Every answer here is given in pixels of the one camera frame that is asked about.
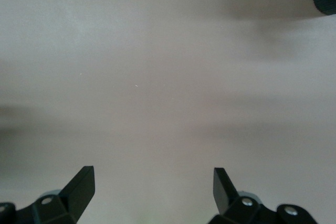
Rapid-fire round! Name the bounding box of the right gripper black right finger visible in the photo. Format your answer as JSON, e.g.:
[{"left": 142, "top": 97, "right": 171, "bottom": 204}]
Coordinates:
[{"left": 208, "top": 167, "right": 318, "bottom": 224}]

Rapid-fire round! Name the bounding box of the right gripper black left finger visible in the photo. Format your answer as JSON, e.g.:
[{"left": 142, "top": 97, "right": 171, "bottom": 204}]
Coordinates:
[{"left": 0, "top": 165, "right": 95, "bottom": 224}]

